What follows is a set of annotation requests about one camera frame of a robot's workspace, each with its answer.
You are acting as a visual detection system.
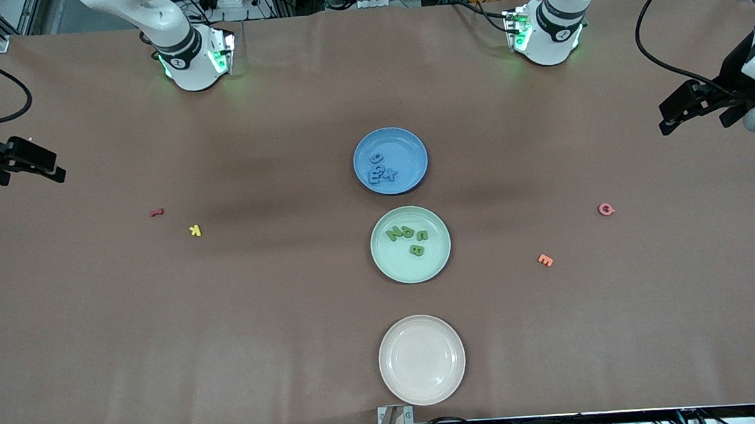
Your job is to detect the blue round plate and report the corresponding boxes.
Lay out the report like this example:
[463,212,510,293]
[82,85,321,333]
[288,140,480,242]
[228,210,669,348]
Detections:
[351,124,430,198]

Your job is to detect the green round plate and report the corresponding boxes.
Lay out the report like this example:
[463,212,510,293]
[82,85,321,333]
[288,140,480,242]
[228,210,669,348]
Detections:
[368,203,454,287]

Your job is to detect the brown table cover sheet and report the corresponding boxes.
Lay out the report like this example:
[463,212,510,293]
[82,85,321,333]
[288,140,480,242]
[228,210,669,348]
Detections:
[0,0,755,424]

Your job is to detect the long white power strip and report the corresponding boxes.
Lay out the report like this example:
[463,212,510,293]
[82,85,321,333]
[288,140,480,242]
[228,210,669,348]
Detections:
[325,0,421,12]

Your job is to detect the beige round plate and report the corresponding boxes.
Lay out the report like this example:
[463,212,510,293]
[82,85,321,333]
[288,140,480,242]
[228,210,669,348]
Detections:
[376,311,469,409]

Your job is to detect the tangled black cables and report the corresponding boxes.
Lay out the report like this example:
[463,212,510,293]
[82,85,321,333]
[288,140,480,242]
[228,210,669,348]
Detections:
[423,392,755,424]

